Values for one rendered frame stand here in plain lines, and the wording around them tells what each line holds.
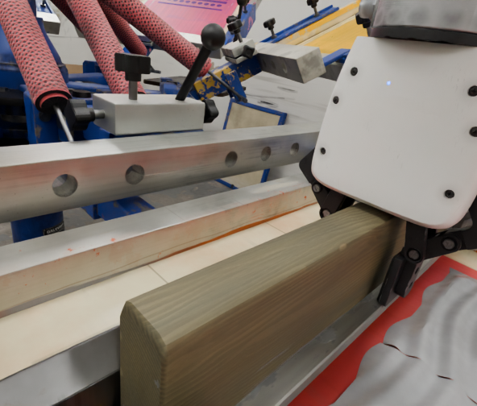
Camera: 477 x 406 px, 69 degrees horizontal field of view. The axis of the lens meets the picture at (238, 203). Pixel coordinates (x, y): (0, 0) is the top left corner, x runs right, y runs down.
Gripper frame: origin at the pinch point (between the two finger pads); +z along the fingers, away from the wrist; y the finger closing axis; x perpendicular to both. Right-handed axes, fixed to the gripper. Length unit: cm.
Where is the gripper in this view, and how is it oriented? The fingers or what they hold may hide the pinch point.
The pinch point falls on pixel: (363, 258)
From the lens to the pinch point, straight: 28.5
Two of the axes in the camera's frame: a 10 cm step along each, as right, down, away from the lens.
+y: 6.9, 3.8, -6.1
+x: 7.1, -2.0, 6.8
